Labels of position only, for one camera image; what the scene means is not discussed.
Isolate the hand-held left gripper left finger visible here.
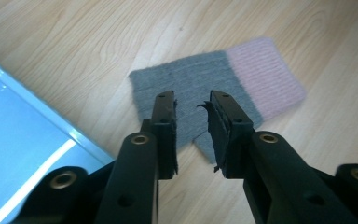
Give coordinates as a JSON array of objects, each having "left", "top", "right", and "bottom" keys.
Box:
[{"left": 94, "top": 90, "right": 179, "bottom": 224}]

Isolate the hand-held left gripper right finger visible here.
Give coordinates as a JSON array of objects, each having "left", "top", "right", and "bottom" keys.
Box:
[{"left": 197, "top": 90, "right": 358, "bottom": 224}]

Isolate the grey and pink knitted sock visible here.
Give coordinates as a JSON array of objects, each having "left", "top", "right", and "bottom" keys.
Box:
[{"left": 128, "top": 36, "right": 308, "bottom": 165}]

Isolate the light blue tray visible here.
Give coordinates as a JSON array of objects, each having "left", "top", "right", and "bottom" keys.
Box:
[{"left": 0, "top": 51, "right": 116, "bottom": 224}]

